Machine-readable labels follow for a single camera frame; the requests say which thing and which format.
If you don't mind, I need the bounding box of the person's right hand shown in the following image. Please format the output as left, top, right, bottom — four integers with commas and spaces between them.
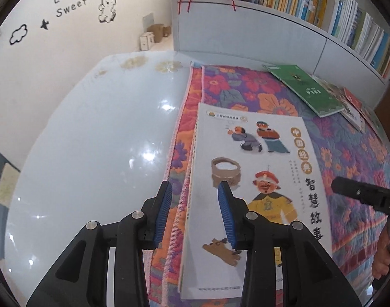
371, 227, 390, 280

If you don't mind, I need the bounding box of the illustrated orange teal book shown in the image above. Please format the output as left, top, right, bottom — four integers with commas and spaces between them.
310, 74, 365, 131

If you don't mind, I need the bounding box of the white storybook yellow-robed man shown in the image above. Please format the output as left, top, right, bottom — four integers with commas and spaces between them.
178, 102, 334, 301

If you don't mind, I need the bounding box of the small white box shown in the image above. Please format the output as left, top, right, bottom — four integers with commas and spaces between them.
139, 32, 155, 51

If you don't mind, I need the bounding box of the black cloud wall sticker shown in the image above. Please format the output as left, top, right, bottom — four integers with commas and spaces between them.
9, 24, 28, 46

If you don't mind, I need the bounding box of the dark green book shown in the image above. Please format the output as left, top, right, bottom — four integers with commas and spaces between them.
262, 64, 346, 118

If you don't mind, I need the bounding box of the beige floor mat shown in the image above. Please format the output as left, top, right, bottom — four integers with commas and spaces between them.
0, 163, 20, 206

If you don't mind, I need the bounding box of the floral blanket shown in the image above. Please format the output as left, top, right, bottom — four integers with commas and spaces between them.
147, 64, 390, 307

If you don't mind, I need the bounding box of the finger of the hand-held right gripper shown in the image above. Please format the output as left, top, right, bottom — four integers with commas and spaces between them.
331, 176, 388, 211

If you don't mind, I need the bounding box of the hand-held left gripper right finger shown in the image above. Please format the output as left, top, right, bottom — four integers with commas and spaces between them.
217, 181, 363, 307

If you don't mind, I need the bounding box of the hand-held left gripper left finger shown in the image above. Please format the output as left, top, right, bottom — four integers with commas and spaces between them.
26, 181, 173, 307

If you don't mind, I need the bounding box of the red string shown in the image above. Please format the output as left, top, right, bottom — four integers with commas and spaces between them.
178, 0, 238, 14

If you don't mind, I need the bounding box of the lettering wall sticker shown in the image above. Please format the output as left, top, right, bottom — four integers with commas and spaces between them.
53, 0, 87, 18

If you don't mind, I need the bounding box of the white bookshelf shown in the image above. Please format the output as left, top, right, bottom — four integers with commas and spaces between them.
172, 0, 390, 82

